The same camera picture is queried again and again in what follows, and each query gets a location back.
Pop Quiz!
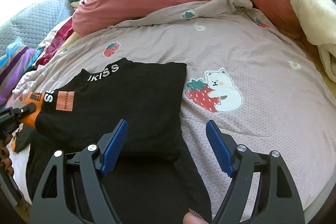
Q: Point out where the black long-sleeve shirt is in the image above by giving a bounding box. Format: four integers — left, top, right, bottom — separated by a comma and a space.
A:
15, 58, 212, 223

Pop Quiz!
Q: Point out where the left hand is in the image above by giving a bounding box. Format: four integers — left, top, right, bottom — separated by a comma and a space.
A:
1, 135, 14, 175

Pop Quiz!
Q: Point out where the striped colourful pillow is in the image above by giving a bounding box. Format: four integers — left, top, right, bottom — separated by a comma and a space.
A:
0, 37, 44, 106

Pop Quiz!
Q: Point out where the grey quilted pillow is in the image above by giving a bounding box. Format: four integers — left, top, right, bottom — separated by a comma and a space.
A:
1, 0, 74, 56

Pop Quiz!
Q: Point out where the dark red garment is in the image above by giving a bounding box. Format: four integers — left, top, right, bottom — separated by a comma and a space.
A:
35, 17, 74, 66

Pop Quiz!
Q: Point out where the beige strawberry bear quilt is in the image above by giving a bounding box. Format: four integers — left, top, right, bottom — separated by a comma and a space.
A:
14, 0, 335, 223

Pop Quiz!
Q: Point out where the cream fleece blanket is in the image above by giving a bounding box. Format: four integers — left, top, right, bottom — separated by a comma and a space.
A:
290, 0, 336, 81

